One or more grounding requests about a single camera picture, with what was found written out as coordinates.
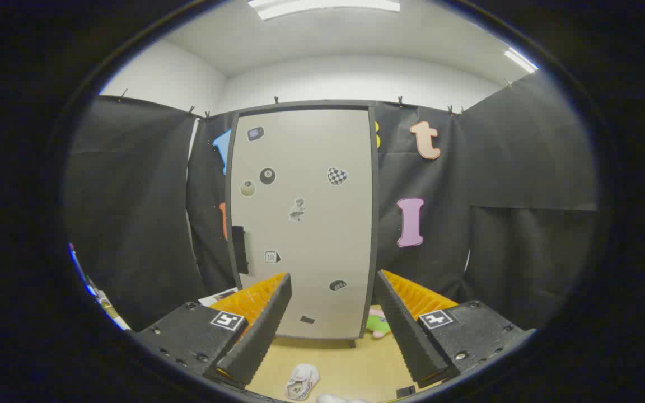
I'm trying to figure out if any row of black cloth clips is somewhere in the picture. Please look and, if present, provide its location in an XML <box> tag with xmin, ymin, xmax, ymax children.
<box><xmin>120</xmin><ymin>78</ymin><xmax>515</xmax><ymax>119</ymax></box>

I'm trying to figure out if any pink and green plush toy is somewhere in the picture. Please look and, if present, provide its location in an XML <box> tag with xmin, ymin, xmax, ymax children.
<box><xmin>366</xmin><ymin>307</ymin><xmax>394</xmax><ymax>339</ymax></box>

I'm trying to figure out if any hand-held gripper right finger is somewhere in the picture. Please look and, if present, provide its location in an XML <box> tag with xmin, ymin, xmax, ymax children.
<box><xmin>375</xmin><ymin>270</ymin><xmax>537</xmax><ymax>390</ymax></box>

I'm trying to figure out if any small white shoe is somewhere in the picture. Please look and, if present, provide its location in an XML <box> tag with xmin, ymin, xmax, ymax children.
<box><xmin>285</xmin><ymin>363</ymin><xmax>321</xmax><ymax>401</ymax></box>

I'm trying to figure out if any black backdrop cloth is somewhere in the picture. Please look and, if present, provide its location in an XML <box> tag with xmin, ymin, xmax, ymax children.
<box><xmin>65</xmin><ymin>70</ymin><xmax>600</xmax><ymax>332</ymax></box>

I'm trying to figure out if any beige shoe cabinet door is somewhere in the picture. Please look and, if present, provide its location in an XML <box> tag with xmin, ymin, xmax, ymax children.
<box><xmin>226</xmin><ymin>106</ymin><xmax>375</xmax><ymax>341</ymax></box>

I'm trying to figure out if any white object with gold part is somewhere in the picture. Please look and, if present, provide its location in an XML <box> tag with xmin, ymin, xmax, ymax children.
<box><xmin>96</xmin><ymin>290</ymin><xmax>132</xmax><ymax>331</ymax></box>

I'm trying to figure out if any small ceiling light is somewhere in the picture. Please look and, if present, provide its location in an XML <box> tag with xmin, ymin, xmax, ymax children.
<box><xmin>504</xmin><ymin>48</ymin><xmax>539</xmax><ymax>74</ymax></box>

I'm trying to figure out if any printed booklet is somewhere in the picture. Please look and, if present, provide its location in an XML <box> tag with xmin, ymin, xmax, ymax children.
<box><xmin>198</xmin><ymin>287</ymin><xmax>240</xmax><ymax>307</ymax></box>

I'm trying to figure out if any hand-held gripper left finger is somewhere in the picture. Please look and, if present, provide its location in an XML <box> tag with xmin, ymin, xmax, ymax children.
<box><xmin>132</xmin><ymin>273</ymin><xmax>292</xmax><ymax>390</ymax></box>

